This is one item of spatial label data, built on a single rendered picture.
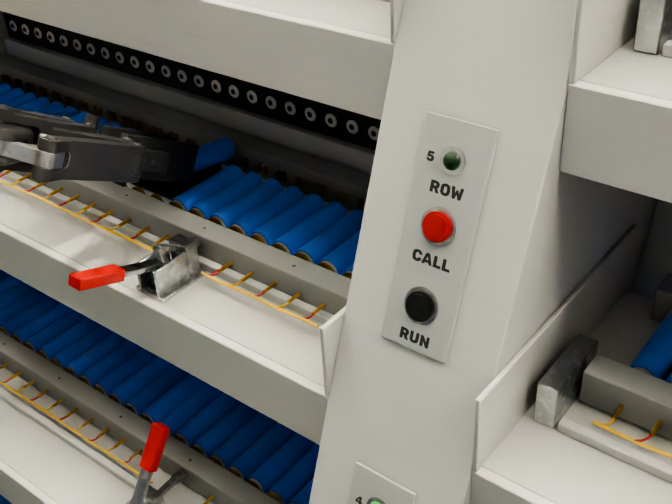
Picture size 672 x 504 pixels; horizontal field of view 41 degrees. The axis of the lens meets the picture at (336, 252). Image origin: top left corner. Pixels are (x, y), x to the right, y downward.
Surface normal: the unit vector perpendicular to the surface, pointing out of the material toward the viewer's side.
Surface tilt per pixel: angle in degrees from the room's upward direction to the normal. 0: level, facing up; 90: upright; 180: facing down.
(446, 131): 90
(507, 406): 90
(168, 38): 111
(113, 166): 92
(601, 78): 21
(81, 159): 92
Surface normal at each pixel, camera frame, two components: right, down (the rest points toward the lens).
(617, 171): -0.62, 0.47
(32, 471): -0.05, -0.83
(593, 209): 0.79, 0.31
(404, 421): -0.59, 0.15
